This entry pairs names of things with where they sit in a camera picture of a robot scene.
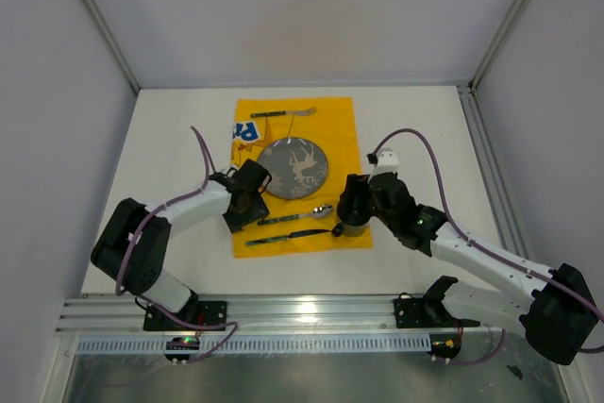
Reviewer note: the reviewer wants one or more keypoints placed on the aluminium mounting rail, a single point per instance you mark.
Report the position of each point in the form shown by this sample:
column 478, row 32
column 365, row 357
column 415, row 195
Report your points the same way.
column 106, row 314

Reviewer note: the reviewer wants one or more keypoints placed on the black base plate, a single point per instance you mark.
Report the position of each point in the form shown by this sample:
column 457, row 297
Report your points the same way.
column 425, row 312
column 199, row 313

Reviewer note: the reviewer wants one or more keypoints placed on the knife with green handle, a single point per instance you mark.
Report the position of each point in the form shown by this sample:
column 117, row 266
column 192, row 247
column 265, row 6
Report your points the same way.
column 290, row 236

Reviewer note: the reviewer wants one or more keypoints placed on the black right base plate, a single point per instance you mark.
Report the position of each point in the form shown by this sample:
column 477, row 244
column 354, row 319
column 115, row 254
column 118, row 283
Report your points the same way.
column 425, row 312

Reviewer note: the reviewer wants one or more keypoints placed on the fork with green handle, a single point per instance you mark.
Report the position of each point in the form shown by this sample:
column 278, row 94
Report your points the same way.
column 278, row 113

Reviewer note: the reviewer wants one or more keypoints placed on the dark green mug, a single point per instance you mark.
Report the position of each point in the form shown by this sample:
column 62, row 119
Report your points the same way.
column 348, row 230

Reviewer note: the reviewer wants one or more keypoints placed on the aluminium side rail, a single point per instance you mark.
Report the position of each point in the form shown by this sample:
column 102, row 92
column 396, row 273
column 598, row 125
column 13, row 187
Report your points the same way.
column 506, row 222

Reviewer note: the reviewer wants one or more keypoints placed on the grey reindeer plate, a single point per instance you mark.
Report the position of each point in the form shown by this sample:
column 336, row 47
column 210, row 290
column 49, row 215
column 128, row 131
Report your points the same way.
column 298, row 167

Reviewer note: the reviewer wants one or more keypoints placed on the controller board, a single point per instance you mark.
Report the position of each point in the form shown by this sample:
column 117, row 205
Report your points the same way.
column 444, row 346
column 181, row 348

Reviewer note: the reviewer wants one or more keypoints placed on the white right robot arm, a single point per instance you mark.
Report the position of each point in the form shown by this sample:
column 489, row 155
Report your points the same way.
column 552, row 308

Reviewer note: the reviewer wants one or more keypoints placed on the left controller board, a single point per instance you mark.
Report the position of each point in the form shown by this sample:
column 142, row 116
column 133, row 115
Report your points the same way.
column 181, row 348

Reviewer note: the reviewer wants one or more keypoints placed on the yellow Pikachu cloth placemat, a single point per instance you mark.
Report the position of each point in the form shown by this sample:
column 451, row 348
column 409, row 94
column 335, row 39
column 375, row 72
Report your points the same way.
column 332, row 127

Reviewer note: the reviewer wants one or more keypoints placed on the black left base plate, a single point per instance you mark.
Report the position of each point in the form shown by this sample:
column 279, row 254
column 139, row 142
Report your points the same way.
column 199, row 313

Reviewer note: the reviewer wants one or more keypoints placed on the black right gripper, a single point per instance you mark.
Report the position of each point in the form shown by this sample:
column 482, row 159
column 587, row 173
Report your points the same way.
column 356, row 185

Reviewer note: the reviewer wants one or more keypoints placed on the slotted cable duct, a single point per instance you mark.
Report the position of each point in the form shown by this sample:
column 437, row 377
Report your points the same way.
column 261, row 344

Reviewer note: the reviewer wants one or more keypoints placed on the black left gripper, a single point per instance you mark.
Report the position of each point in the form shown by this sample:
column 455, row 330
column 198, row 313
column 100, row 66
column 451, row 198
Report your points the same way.
column 258, row 210

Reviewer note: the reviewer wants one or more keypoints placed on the right controller board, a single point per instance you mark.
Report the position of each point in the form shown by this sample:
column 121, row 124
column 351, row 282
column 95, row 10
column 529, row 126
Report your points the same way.
column 444, row 346

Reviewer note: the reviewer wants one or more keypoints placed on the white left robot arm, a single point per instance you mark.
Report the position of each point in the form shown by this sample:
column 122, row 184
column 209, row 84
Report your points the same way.
column 132, row 247

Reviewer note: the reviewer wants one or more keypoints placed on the spoon with green handle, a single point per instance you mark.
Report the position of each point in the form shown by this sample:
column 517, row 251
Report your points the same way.
column 318, row 212

